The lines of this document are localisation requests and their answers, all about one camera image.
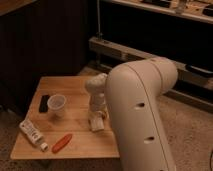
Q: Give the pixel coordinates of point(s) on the white ceramic cup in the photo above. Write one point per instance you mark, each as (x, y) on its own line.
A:
(56, 104)

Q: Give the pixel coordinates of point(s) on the wooden table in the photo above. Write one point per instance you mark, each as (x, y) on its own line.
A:
(84, 143)

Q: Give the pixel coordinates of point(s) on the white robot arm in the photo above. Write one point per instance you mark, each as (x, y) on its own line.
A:
(127, 96)

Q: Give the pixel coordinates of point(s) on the white tube with cap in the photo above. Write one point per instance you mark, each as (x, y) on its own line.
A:
(33, 134)

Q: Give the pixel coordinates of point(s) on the black phone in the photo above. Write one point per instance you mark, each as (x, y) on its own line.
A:
(43, 107)

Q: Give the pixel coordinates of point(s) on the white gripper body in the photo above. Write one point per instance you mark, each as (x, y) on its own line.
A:
(97, 107)

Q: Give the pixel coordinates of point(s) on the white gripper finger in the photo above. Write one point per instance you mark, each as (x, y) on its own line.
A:
(104, 115)
(91, 121)

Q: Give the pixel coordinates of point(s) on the white sponge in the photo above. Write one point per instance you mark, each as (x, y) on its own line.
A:
(99, 124)

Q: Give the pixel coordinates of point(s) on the metal shelf rack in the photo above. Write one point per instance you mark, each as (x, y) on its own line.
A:
(129, 31)

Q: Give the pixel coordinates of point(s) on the orange carrot toy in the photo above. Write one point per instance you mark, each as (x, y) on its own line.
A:
(60, 144)

